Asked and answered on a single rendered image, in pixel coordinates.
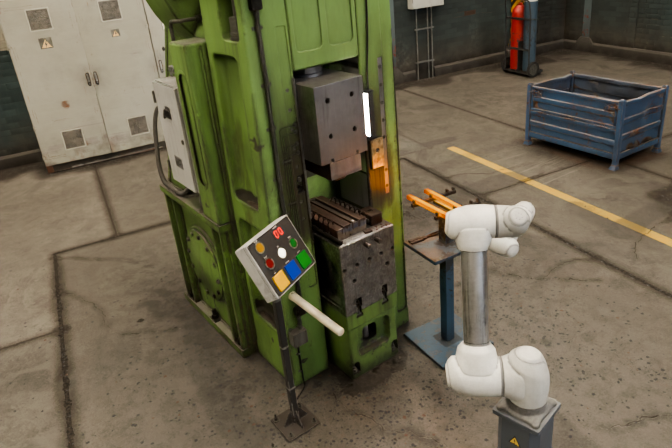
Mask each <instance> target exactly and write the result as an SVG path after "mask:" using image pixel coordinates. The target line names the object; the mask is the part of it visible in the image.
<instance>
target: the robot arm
mask: <svg viewBox="0 0 672 448"><path fill-rule="evenodd" d="M534 215H535V208H534V206H533V205H532V204H531V203H529V202H527V201H521V202H519V203H517V204H516V205H513V206H509V205H487V204H476V205H465V206H461V207H458V208H455V209H453V210H451V211H449V212H447V213H446V217H445V233H446V235H447V236H448V237H449V238H450V239H454V240H455V242H456V244H457V247H458V249H459V250H461V278H462V304H463V341H462V342H461V343H460V344H459V345H458V347H457V351H456V355H454V356H451V357H450V358H449V359H448V360H447V362H446V364H445V369H446V377H447V384H448V386H449V387H450V388H451V389H453V390H454V391H456V392H458V393H461V394H464V395H468V396H474V397H505V398H504V399H503V400H502V401H501V402H500V403H498V404H497V407H496V408H497V410H498V411H501V412H505V413H507V414H509V415H511V416H513V417H515V418H516V419H518V420H520V421H522V422H524V423H526V424H528V425H529V426H531V427H532V428H533V429H539V428H540V424H541V423H542V421H543V420H544V419H545V417H546V416H547V415H548V413H549V412H550V411H551V410H552V409H553V408H554V407H556V406H557V401H556V400H555V399H553V398H549V397H548V393H549V385H550V374H549V370H548V366H547V363H546V360H545V358H544V356H543V355H542V353H541V352H540V351H539V350H537V349H536V348H534V347H531V346H519V347H517V348H515V349H513V350H511V351H510V353H509V354H506V355H503V356H497V353H496V349H495V347H494V346H493V345H492V344H491V343H490V342H489V312H488V273H487V250H488V249H489V250H490V251H492V252H494V253H495V254H498V255H500V256H503V257H507V258H511V257H514V256H515V255H516V254H517V253H518V251H519V245H518V242H517V239H518V237H519V236H521V235H523V234H524V233H525V232H526V231H527V229H528V228H529V225H530V223H531V222H532V220H533V218H534Z"/></svg>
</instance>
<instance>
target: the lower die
mask: <svg viewBox="0 0 672 448"><path fill-rule="evenodd" d="M315 198H316V199H318V200H320V201H322V202H324V203H326V204H328V205H330V206H332V207H334V208H336V209H338V210H340V211H342V212H344V213H346V214H348V215H350V216H352V217H354V218H356V219H357V222H355V223H353V222H352V221H351V220H349V219H347V218H345V217H343V216H341V215H339V214H337V213H335V212H333V211H331V210H329V209H327V208H325V207H323V206H321V205H319V204H317V203H315V202H313V201H311V200H312V199H315ZM310 207H311V211H314V213H318V214H319V216H323V217H324V219H325V218H328V220H329V221H333V225H332V222H330V223H329V232H330V235H332V236H334V237H336V238H337V239H339V240H343V239H346V238H348V237H350V236H352V235H354V234H357V233H359V232H361V231H363V230H365V229H367V227H366V217H365V216H363V215H359V213H357V212H355V213H354V211H353V210H351V209H350V210H349V209H348V208H344V206H342V205H341V206H340V204H338V203H336V204H335V202H334V201H330V199H328V198H326V197H324V196H319V197H313V198H311V199H310ZM311 215H312V219H311V223H312V225H314V219H313V216H314V214H313V212H311ZM314 218H315V225H316V227H318V228H319V225H318V215H317V214H316V215H315V216H314ZM319 224H320V229H321V230H323V218H322V217H320V218H319ZM327 224H328V222H327V219H325V220H324V228H325V232H327V233H328V225H327ZM350 234H351V235H350Z"/></svg>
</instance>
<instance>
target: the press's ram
mask: <svg viewBox="0 0 672 448"><path fill-rule="evenodd" d="M321 68H322V67H321ZM294 73H295V72H293V78H295V85H296V93H297V102H298V110H299V118H300V126H301V134H302V142H303V150H304V158H305V160H308V161H310V162H313V163H315V164H317V165H320V166H324V165H327V164H330V163H332V162H331V161H333V162H336V161H338V160H341V159H344V158H347V157H350V156H353V155H355V154H356V153H361V152H364V151H367V150H368V148H367V135H366V122H365V108H364V95H363V82H362V75H358V74H353V73H348V72H343V71H338V70H332V69H327V68H322V75H320V76H317V77H312V78H296V77H295V75H294Z"/></svg>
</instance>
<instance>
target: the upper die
mask: <svg viewBox="0 0 672 448"><path fill-rule="evenodd" d="M331 162H332V163H330V164H327V165H324V166H320V165H317V164H315V163H313V162H310V161H308V160H305V167H306V170H308V171H310V172H312V173H315V174H317V175H319V176H321V177H324V178H326V179H328V180H331V181H333V180H336V179H338V178H341V177H344V176H346V175H349V174H352V173H354V172H357V171H360V170H362V166H361V154H360V153H356V154H355V155H353V156H350V157H347V158H344V159H341V160H338V161H336V162H333V161H331Z"/></svg>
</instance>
